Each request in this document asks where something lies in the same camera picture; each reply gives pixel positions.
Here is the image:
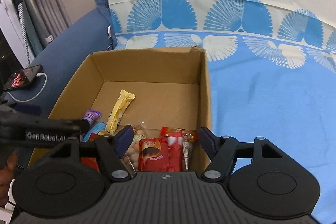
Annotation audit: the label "purple chocolate wrapper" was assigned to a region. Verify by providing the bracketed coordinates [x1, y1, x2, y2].
[82, 109, 101, 127]

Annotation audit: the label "large red snack bag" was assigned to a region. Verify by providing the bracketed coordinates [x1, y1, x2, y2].
[138, 138, 169, 172]

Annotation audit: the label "yellow snack bar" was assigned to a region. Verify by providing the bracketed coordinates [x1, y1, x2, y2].
[105, 89, 135, 135]

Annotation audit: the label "small red candy bar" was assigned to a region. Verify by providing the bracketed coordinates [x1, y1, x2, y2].
[161, 127, 183, 172]

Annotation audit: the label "red square snack packet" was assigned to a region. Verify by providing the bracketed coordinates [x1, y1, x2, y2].
[79, 133, 100, 173]

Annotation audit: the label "silver purple stick sachet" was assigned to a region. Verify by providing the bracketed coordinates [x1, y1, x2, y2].
[80, 122, 106, 142]

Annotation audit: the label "clear bag orange snacks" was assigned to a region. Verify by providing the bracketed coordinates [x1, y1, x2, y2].
[122, 122, 148, 177]

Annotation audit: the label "person's left hand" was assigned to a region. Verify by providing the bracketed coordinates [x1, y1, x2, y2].
[0, 152, 18, 207]

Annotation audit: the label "black smartphone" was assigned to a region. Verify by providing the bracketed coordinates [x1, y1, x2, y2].
[3, 65, 43, 92]

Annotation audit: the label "blue fabric sofa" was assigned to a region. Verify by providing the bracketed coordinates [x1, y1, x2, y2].
[11, 0, 116, 117]

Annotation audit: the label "silver cone snack wrapper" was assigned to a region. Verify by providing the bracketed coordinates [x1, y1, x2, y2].
[182, 130, 196, 171]

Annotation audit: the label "grey curtain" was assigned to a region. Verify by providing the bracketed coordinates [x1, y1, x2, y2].
[23, 0, 71, 56]

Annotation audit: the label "open cardboard box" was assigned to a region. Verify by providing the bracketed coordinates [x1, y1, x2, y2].
[27, 47, 214, 172]

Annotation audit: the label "blue fan-pattern sofa cover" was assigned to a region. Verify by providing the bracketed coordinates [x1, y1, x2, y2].
[108, 0, 335, 223]

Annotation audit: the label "white charging cable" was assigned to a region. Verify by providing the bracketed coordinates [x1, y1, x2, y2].
[7, 72, 49, 103]

